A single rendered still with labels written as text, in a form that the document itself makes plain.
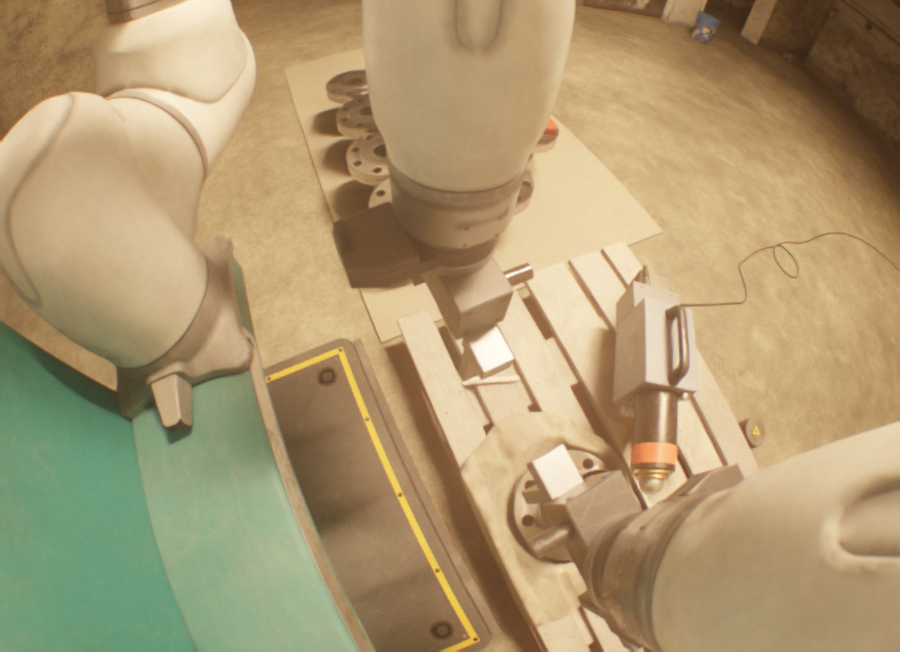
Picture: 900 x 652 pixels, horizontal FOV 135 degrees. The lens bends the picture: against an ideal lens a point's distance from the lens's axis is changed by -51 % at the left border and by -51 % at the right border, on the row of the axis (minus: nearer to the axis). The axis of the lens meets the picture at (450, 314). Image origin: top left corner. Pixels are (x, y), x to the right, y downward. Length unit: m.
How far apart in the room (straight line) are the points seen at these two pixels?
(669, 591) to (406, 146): 0.23
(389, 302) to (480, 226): 0.97
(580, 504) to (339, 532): 0.56
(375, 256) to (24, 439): 0.31
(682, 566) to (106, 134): 0.38
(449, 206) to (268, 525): 0.30
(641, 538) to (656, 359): 0.66
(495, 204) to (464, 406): 0.75
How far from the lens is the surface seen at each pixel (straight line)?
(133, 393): 0.45
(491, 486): 0.89
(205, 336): 0.39
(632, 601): 0.19
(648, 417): 0.83
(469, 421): 0.93
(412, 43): 0.17
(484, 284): 0.29
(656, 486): 0.83
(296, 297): 1.30
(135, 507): 0.43
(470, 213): 0.23
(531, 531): 0.88
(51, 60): 4.09
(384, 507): 0.74
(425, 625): 0.77
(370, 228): 0.28
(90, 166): 0.29
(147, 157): 0.33
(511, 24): 0.16
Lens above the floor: 1.05
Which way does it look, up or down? 62 degrees down
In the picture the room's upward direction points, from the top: 6 degrees clockwise
